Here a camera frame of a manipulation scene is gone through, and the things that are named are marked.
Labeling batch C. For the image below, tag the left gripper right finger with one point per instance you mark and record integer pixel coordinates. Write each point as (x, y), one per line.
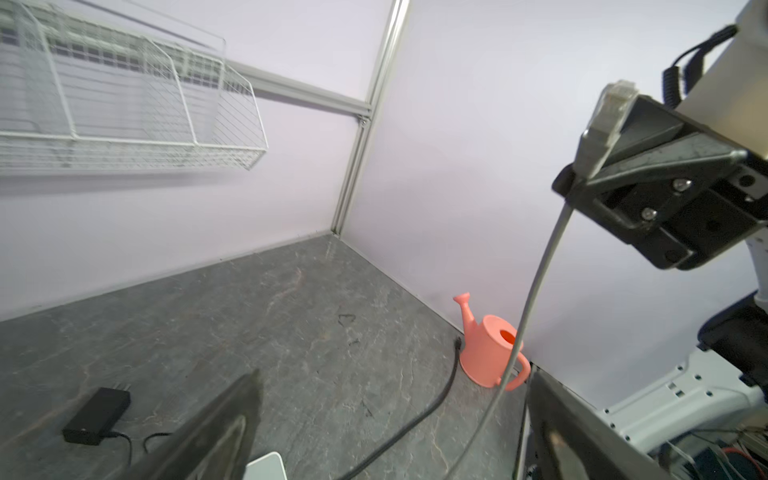
(573, 443)

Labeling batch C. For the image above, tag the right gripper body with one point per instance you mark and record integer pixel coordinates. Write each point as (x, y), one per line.
(720, 216)

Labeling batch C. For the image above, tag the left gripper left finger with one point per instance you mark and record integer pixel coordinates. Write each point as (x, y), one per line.
(215, 444)

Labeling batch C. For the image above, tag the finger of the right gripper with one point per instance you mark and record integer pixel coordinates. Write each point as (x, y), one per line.
(631, 197)

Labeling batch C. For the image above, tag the white network switch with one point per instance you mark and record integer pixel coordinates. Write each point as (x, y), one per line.
(267, 467)

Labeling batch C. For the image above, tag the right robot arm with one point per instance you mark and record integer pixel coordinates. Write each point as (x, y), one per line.
(727, 371)

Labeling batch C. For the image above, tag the pink watering can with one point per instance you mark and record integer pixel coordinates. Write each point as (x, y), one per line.
(488, 345)

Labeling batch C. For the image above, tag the white wire wall basket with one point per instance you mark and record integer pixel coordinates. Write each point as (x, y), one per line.
(80, 94)

